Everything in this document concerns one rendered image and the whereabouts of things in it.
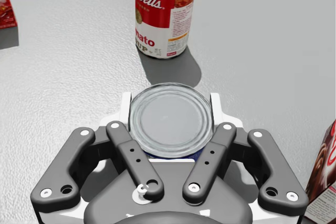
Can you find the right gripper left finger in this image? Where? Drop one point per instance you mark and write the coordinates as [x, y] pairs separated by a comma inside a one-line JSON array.
[[78, 153]]

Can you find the brown and white carton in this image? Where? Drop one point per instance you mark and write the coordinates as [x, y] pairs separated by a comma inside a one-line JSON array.
[[321, 176]]

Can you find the red carton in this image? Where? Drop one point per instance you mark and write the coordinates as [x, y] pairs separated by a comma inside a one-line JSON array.
[[6, 6]]

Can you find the blue can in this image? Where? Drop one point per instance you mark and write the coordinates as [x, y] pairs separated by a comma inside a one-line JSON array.
[[170, 120]]

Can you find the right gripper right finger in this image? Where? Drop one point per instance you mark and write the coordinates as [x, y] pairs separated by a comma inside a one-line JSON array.
[[258, 155]]

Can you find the red and white can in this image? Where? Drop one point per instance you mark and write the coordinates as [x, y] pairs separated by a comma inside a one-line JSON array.
[[165, 14]]

